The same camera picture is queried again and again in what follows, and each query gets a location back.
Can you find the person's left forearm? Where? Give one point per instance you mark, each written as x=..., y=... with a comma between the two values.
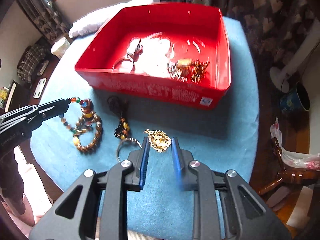
x=10, y=180

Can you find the brown wooden furniture leg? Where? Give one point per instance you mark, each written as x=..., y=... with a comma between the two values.
x=285, y=175

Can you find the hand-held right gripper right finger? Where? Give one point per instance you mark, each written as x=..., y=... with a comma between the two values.
x=176, y=162

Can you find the black box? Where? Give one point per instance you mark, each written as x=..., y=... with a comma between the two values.
x=13, y=95

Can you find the silver bangle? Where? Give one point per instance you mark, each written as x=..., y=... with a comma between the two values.
x=118, y=148

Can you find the red tin box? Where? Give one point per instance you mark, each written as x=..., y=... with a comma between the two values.
x=155, y=25

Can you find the white bathroom scale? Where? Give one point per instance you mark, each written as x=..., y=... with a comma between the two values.
x=40, y=87

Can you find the blue tablecloth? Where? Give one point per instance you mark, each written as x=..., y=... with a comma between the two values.
x=212, y=135

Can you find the person's left leg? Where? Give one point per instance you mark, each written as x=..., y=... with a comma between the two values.
x=35, y=190

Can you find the dark floral curtain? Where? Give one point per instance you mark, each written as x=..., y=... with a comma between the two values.
x=237, y=10
x=42, y=12

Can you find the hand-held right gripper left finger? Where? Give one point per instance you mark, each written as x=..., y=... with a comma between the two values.
x=144, y=162

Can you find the silver wristwatch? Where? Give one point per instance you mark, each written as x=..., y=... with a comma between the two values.
x=135, y=48

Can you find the plaid cloth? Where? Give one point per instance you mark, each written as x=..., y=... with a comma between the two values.
x=30, y=62

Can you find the white trash bin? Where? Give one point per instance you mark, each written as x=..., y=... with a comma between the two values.
x=60, y=47

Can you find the small white flat device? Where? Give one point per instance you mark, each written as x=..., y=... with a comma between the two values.
x=43, y=67

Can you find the dark metal bangle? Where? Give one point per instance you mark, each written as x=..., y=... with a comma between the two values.
x=117, y=60

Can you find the grey pink slippers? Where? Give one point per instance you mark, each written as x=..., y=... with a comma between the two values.
x=280, y=197

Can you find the white towel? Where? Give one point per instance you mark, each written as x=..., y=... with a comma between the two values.
x=110, y=15

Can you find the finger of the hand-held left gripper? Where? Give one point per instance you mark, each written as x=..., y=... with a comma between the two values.
x=45, y=106
x=50, y=115

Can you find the white standing fan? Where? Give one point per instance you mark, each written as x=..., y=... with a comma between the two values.
x=295, y=62

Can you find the clear plastic bag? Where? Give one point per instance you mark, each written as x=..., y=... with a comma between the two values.
x=292, y=155

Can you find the blue floral pot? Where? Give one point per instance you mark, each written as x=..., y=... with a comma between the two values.
x=292, y=102

